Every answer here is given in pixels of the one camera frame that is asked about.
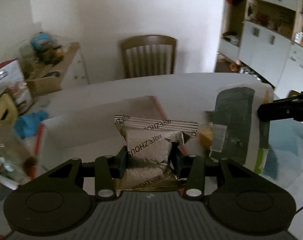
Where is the red and white cardboard box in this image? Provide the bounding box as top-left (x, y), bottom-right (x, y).
top-left (32, 95), bottom-right (190, 181)

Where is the dark green flat package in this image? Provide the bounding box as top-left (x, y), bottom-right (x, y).
top-left (211, 87), bottom-right (255, 165)

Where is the white wall cupboard unit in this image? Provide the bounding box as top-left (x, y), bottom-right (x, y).
top-left (218, 0), bottom-right (303, 98)

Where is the white cabinet with wood top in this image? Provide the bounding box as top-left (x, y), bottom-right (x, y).
top-left (23, 42), bottom-right (90, 97)

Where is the brown cardboard box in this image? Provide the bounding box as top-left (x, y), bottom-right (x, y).
top-left (25, 72), bottom-right (62, 98)

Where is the brown wooden chair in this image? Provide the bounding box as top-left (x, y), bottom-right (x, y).
top-left (119, 34), bottom-right (178, 79)

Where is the silver foil snack packet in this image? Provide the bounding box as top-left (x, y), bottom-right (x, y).
top-left (114, 115), bottom-right (198, 191)

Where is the blue cloth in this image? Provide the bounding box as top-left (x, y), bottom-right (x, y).
top-left (14, 110), bottom-right (48, 139)

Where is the yellow small box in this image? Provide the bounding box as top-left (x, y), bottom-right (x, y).
top-left (197, 122), bottom-right (213, 151)

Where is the yellow tissue box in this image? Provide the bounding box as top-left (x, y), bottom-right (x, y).
top-left (0, 92), bottom-right (19, 126)

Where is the red white printed bag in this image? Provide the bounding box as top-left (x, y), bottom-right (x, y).
top-left (0, 59), bottom-right (33, 115)

